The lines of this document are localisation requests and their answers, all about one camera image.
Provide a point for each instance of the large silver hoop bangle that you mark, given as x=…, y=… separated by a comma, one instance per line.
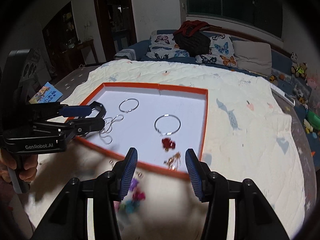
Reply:
x=166, y=133

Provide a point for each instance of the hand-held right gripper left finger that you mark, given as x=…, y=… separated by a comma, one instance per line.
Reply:
x=128, y=172

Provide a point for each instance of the dark wooden doorway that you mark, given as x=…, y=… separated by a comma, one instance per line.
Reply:
x=112, y=17

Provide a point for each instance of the yellow black plush toy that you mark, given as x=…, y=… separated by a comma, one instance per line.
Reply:
x=300, y=70

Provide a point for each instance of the blue sofa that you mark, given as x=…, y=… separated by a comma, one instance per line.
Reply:
x=280, y=62

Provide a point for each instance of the person's left hand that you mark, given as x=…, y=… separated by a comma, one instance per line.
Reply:
x=28, y=167

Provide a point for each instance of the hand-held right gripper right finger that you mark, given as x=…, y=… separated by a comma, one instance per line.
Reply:
x=193, y=172

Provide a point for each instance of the dark window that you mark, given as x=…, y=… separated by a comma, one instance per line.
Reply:
x=237, y=2

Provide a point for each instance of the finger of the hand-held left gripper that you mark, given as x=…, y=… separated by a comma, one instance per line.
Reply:
x=85, y=127
x=75, y=110

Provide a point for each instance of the orange shallow box tray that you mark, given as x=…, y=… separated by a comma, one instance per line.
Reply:
x=140, y=115

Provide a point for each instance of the colorful picture book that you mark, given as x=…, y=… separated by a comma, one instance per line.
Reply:
x=47, y=92

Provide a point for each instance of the black woven bag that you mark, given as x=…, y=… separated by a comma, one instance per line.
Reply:
x=192, y=43

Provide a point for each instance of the dark wooden cabinet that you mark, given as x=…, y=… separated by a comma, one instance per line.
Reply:
x=65, y=37

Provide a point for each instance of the green plastic toy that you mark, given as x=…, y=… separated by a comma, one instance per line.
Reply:
x=313, y=120

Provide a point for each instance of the beige pillow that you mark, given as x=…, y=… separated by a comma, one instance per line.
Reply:
x=252, y=56

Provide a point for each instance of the red cloth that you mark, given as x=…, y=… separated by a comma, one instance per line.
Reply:
x=193, y=26

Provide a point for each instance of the red beaded charm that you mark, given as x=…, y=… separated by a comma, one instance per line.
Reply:
x=167, y=143

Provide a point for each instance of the panda plush toy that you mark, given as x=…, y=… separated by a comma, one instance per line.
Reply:
x=294, y=57

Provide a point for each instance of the small silver hoop bangle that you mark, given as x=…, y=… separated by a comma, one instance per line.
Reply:
x=128, y=111

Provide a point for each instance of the white quilted blanket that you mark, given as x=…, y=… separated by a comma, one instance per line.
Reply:
x=250, y=155

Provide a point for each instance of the pink plush toy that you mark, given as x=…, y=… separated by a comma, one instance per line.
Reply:
x=312, y=82

